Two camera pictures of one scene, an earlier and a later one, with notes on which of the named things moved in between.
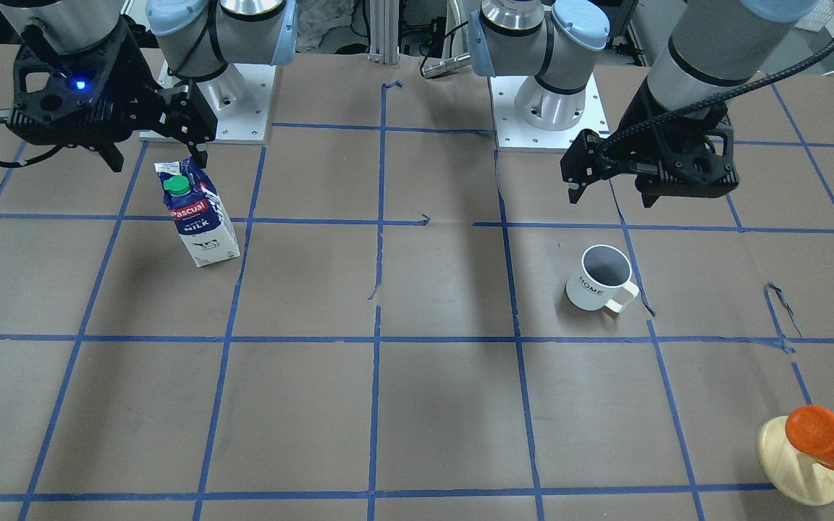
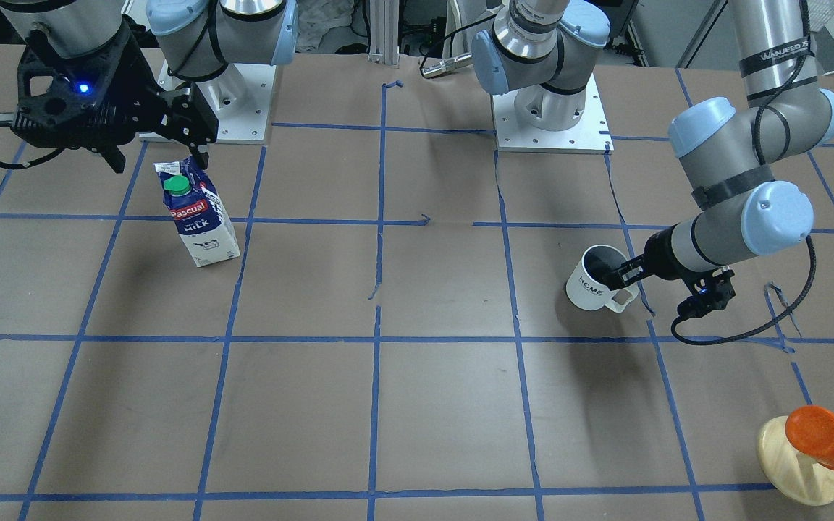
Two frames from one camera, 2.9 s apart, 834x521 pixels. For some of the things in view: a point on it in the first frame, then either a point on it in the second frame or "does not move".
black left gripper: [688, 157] to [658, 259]
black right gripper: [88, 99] does not move
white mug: [602, 281] does not move
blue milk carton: [196, 202] does not move
